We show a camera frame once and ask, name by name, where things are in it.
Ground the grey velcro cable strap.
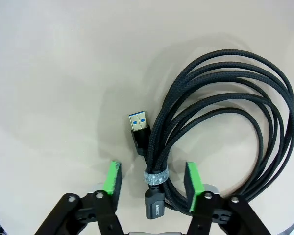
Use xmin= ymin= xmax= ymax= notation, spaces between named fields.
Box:
xmin=144 ymin=168 xmax=169 ymax=185

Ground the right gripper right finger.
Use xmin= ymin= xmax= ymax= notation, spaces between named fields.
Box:
xmin=183 ymin=161 xmax=271 ymax=235

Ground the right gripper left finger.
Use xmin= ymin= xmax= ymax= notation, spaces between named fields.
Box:
xmin=34 ymin=160 xmax=125 ymax=235

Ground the black braided USB cable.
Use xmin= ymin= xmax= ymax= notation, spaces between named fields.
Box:
xmin=126 ymin=48 xmax=294 ymax=220

